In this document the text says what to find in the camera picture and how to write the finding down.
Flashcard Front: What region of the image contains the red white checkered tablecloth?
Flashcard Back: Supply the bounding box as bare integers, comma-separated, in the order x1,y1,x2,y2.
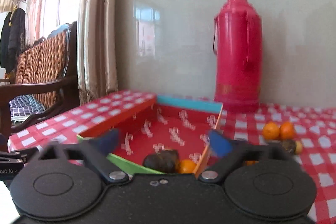
8,90,336,224

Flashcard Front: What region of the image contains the woven wicker chair cushion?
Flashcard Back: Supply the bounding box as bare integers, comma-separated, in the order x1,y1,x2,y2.
14,30,67,109

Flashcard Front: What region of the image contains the dark wooden chair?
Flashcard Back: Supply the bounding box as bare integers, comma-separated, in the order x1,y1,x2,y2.
0,21,80,152

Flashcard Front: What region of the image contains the black coat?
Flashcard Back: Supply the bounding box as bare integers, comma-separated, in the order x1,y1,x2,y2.
0,7,27,74

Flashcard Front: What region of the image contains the blue garment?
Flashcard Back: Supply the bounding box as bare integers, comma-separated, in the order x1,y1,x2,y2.
48,24,71,39

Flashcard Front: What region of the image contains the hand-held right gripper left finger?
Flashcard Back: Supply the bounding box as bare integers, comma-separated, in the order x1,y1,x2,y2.
38,128,130,185

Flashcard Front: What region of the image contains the blue plaid cloth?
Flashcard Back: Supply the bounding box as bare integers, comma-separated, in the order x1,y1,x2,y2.
9,95,46,119

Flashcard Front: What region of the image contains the colourful cardboard box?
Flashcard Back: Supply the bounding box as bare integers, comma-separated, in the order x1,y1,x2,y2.
77,94,224,180

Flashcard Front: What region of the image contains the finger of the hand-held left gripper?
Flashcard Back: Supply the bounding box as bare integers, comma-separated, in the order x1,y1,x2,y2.
0,149,39,163

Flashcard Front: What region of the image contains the beige curtain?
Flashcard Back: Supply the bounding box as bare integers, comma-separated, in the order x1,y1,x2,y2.
77,0,119,106

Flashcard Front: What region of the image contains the red thermos flask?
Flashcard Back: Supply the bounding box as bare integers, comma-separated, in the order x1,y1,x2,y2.
213,0,263,113

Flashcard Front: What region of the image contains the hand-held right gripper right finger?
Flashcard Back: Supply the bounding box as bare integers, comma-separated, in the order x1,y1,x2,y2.
198,130,292,185

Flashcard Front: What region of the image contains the dark round fruit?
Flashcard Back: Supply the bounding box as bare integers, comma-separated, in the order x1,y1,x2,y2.
280,139,298,154
142,149,181,174

